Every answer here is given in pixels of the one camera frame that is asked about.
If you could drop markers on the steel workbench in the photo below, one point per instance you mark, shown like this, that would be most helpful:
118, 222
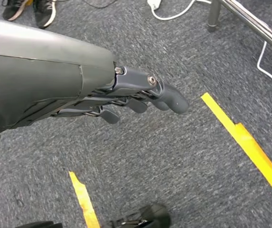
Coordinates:
213, 15

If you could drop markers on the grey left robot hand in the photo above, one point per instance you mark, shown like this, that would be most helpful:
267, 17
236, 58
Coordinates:
43, 81

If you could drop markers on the yellow floor tape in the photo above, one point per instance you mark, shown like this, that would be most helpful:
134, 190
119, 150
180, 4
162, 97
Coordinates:
84, 201
29, 2
245, 138

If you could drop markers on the dark robot left foot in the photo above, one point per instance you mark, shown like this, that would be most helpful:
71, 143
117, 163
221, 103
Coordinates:
150, 217

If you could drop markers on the person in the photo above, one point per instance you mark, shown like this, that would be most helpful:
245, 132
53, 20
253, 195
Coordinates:
43, 12

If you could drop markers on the white power strip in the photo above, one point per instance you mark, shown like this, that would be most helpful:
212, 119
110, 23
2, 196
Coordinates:
153, 3

